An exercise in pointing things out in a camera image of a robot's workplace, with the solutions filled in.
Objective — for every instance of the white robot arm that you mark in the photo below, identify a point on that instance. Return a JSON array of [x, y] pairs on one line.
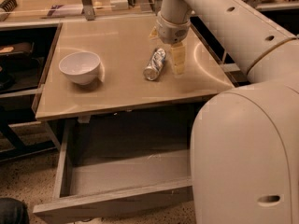
[[245, 141]]

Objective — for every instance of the purple white paper packet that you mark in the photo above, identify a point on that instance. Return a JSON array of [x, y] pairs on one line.
[[65, 10]]

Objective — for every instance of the open grey top drawer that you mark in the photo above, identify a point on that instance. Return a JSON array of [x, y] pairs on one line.
[[122, 164]]

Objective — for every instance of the silver blue redbull can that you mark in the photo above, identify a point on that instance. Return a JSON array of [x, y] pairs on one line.
[[155, 64]]

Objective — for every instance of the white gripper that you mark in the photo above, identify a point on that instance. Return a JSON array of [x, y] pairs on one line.
[[171, 32]]

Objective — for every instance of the dark shoe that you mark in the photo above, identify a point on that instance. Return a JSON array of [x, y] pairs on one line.
[[13, 211]]

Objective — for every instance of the black hair brush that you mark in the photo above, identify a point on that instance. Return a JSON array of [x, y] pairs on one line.
[[6, 7]]

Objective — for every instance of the white ceramic bowl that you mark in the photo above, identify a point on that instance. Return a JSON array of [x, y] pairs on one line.
[[80, 67]]

